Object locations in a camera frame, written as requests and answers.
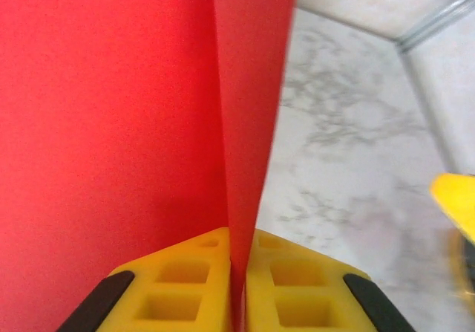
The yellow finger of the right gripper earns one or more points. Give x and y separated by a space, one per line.
458 198

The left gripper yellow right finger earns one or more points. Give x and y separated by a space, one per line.
308 295

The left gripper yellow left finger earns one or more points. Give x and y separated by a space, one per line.
174 295

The red paper sheet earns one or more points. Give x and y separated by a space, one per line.
111 105

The aluminium frame post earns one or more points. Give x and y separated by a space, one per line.
438 20

